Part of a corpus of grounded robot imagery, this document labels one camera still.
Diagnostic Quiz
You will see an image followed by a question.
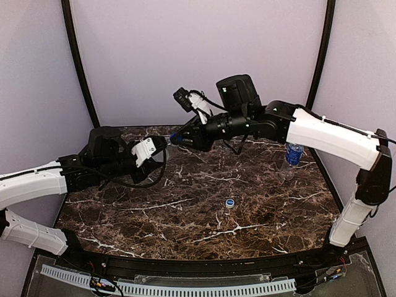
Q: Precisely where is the blue white bottle cap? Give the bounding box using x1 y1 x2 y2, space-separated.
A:
225 199 235 208

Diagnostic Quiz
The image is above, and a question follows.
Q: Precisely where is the blue label Pocari Sweat bottle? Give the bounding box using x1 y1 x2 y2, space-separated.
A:
278 143 304 181

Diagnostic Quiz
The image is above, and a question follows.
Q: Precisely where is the Pepsi bottle with blue cap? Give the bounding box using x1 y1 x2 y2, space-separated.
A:
153 136 179 163

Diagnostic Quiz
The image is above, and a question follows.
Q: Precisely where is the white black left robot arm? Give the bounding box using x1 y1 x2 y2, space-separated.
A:
1 126 167 256

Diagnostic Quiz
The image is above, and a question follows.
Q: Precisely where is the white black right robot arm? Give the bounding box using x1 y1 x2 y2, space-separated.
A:
170 74 392 248

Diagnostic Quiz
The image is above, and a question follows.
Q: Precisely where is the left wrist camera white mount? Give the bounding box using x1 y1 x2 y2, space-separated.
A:
131 137 157 168

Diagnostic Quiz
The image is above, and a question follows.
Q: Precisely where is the white slotted cable duct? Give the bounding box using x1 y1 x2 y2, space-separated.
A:
40 264 296 296

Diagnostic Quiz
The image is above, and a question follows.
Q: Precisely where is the black left corner post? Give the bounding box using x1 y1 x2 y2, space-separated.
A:
61 0 100 128

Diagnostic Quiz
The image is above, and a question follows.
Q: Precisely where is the black corner post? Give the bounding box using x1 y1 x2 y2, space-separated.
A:
306 0 336 110
61 0 100 128

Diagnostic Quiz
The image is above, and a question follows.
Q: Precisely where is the black curved front rail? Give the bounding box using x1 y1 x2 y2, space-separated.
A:
56 235 357 280

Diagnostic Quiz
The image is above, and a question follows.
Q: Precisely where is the black right corner post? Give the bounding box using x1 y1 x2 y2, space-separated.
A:
306 0 336 110

